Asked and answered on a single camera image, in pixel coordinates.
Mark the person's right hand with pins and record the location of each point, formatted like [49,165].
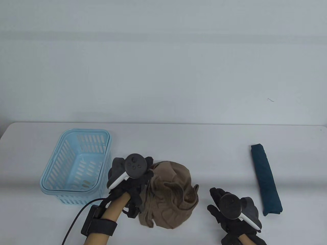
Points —
[217,211]

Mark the person's left hand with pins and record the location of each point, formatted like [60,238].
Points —
[135,188]

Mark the tan garment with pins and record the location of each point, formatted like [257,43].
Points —
[168,201]

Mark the dark teal shorts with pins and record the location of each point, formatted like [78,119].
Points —
[265,178]

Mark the black forearm sensor box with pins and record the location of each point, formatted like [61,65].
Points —
[90,219]

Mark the person's left forearm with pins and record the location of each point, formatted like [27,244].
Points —
[109,217]

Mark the person's right forearm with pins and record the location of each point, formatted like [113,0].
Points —
[244,240]

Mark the black and white controller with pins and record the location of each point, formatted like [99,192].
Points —
[135,166]
[230,206]

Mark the light blue plastic basket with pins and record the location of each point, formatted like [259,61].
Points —
[48,187]

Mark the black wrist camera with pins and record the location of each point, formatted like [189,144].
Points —
[230,240]
[131,210]

